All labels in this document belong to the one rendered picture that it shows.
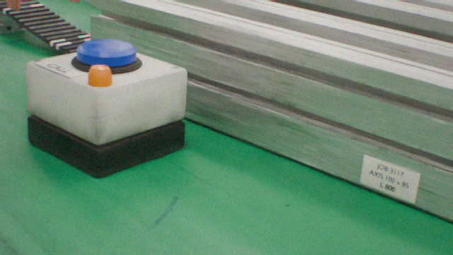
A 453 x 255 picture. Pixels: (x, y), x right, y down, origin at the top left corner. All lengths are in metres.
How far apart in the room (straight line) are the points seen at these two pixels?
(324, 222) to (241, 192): 0.06
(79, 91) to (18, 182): 0.07
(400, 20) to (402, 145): 0.21
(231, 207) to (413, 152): 0.12
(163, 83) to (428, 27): 0.26
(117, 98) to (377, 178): 0.17
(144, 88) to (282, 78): 0.10
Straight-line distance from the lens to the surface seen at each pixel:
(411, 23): 0.63
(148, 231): 0.39
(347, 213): 0.43
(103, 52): 0.46
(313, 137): 0.47
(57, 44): 0.71
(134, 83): 0.44
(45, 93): 0.47
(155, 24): 0.57
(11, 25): 0.81
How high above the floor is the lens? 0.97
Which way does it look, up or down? 21 degrees down
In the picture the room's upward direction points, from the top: 4 degrees clockwise
